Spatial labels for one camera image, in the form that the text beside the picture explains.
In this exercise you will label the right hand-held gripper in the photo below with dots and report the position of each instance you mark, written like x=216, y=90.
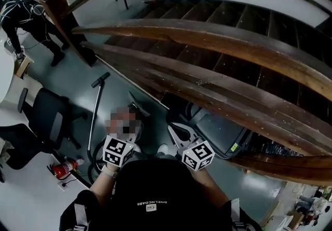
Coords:
x=198, y=156

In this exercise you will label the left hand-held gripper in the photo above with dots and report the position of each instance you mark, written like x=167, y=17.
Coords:
x=115, y=150

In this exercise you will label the black vacuum cleaner with wand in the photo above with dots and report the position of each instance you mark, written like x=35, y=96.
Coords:
x=96, y=104

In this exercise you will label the person's right forearm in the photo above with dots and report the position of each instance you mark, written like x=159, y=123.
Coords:
x=210, y=185

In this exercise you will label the beige wrist band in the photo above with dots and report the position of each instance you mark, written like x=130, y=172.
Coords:
x=110, y=171

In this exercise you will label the person's white shoe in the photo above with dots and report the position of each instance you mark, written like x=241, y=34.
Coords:
x=163, y=149

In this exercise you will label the red fire extinguisher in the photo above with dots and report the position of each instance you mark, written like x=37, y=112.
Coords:
x=63, y=169

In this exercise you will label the person's black shirt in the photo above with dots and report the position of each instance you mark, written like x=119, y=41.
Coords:
x=155, y=198

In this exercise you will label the black office chair with armrests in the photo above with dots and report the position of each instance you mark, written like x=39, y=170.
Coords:
x=48, y=115

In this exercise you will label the wooden stair handrail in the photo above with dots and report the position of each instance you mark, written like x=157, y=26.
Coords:
x=233, y=45

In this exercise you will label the dark wooden staircase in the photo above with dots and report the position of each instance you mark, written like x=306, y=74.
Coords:
x=223, y=17

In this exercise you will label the cardboard box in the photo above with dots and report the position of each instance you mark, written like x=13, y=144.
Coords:
x=23, y=65

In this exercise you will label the white round table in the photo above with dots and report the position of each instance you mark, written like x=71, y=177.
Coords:
x=4, y=74

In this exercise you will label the white wall socket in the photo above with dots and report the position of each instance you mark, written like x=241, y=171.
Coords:
x=63, y=185

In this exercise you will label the wooden newel post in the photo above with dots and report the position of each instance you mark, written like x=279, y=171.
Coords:
x=62, y=17

